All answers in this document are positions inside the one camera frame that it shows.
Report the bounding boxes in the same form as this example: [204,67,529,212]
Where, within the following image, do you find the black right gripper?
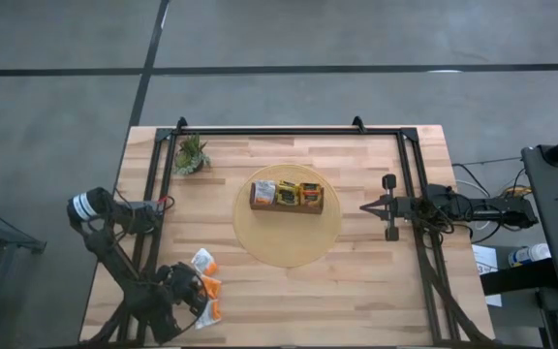
[359,174,416,242]

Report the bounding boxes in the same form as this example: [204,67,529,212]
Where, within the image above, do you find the brown wooden compartment tea box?
[249,179,326,215]

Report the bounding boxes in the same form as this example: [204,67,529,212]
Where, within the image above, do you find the round woven straw placemat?
[232,163,343,269]

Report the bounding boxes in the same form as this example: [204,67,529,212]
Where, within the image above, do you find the white paper sheet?
[471,244,504,308]

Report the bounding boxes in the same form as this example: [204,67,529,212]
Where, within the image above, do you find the potted green succulent plant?
[174,134,212,175]

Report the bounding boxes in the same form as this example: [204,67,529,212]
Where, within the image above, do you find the black flat bar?
[480,258,558,297]

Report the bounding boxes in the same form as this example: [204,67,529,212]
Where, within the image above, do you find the white plastic bottle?
[508,242,552,269]

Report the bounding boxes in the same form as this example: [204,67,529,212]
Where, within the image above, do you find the grey metal stand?
[0,192,47,349]

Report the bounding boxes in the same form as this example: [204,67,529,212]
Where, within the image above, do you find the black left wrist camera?
[158,264,188,292]

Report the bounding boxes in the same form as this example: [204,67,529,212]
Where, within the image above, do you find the yellow and black cable bundle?
[452,162,535,243]

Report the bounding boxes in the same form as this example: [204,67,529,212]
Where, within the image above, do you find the black metal table frame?
[78,115,496,348]

